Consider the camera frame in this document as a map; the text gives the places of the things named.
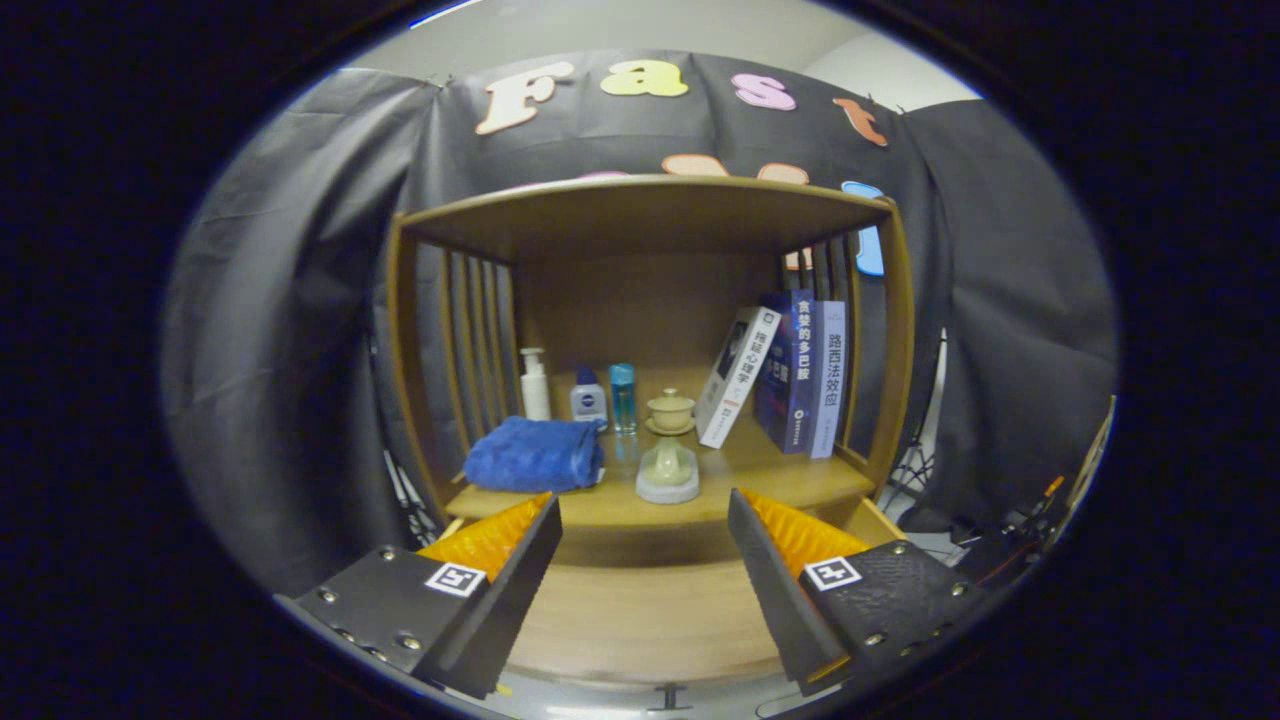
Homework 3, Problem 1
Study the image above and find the wooden cabinet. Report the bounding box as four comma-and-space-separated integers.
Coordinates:
385, 175, 916, 561

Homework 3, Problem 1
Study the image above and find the black tripod stand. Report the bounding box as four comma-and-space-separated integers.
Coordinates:
383, 450, 441, 549
880, 330, 949, 501

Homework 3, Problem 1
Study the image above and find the wooden drawer with black knob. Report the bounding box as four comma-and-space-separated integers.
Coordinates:
440, 495, 911, 713

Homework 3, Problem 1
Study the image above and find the wooden countertop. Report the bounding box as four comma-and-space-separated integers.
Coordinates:
445, 420, 878, 531

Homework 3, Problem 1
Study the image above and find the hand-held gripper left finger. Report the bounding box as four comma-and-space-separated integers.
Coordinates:
275, 492, 564, 701

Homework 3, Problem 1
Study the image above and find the white book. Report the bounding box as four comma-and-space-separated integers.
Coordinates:
695, 306, 783, 450

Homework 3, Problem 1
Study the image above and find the white pump bottle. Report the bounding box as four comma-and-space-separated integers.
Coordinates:
519, 347, 553, 422

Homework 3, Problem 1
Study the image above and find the black equipment with cables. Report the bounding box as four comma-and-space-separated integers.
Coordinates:
950, 475, 1066, 591

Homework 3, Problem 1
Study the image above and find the beige lidded teacup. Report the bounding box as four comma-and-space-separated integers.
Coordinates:
645, 388, 697, 437

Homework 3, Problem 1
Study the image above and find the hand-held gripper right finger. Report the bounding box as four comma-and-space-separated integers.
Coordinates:
728, 488, 1001, 698

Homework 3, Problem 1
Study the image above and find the beige board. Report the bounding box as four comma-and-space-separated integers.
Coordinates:
1065, 395, 1116, 511

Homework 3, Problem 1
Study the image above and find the white bottle with blue cap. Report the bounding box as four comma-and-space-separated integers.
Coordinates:
570, 366, 609, 431

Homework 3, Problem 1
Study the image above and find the clear blue bottle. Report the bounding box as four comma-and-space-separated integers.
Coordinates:
609, 363, 638, 435

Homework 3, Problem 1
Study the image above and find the dark blue book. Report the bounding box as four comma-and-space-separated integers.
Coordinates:
753, 290, 816, 455

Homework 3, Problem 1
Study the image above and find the blue folded towel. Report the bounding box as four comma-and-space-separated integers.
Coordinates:
463, 416, 607, 494

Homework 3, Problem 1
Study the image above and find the light blue book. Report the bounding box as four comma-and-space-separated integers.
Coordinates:
810, 300, 848, 460

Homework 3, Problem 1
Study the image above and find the black backdrop cloth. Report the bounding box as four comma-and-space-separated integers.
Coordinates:
160, 50, 1121, 601

